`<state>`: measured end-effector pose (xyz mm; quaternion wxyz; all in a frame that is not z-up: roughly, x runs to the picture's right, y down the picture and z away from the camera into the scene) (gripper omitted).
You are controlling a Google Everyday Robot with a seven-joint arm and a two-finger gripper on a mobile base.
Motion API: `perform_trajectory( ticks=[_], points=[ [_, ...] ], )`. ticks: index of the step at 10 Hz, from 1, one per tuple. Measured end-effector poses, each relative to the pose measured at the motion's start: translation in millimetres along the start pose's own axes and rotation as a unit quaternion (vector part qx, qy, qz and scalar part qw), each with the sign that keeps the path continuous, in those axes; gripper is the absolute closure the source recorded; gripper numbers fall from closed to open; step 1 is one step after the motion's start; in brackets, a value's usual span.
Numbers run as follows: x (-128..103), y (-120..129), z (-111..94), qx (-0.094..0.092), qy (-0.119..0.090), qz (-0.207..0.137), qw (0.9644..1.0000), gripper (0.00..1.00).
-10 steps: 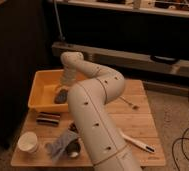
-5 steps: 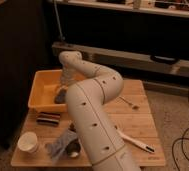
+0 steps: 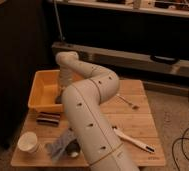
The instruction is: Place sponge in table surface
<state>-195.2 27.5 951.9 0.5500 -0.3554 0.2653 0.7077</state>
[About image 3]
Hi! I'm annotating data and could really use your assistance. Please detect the metal pole stand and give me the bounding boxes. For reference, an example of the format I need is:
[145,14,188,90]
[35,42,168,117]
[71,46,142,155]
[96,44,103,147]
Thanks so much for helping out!
[53,0,65,42]

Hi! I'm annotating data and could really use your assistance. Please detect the dark striped block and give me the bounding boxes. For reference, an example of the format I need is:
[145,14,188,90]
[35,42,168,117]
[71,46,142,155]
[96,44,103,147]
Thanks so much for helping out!
[36,113,60,126]

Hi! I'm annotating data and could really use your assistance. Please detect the white paper cup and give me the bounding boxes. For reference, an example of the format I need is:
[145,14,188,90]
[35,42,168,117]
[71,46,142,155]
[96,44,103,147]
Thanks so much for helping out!
[17,132,39,153]

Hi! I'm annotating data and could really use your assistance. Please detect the grey metal case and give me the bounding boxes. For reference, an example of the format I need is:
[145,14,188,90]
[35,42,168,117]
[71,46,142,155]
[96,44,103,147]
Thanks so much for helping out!
[52,42,189,78]

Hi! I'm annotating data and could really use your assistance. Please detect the grey blue cloth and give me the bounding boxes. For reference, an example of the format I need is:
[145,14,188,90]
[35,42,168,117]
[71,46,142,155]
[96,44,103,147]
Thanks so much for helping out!
[45,129,76,162]

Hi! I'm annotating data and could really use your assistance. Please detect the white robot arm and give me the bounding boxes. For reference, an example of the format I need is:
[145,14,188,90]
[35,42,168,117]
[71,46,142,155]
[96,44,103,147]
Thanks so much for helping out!
[56,51,140,171]

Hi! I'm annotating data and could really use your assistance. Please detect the yellow plastic bin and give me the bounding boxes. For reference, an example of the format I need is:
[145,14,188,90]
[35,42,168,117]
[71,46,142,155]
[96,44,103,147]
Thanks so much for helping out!
[28,70,63,113]

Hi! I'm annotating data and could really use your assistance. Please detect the wooden shelf with items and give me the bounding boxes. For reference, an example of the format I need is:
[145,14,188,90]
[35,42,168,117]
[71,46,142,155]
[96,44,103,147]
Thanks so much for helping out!
[47,0,189,18]

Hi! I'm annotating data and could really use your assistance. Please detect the small metal cup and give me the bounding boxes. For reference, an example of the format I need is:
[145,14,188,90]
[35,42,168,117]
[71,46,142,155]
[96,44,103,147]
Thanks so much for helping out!
[66,140,81,158]

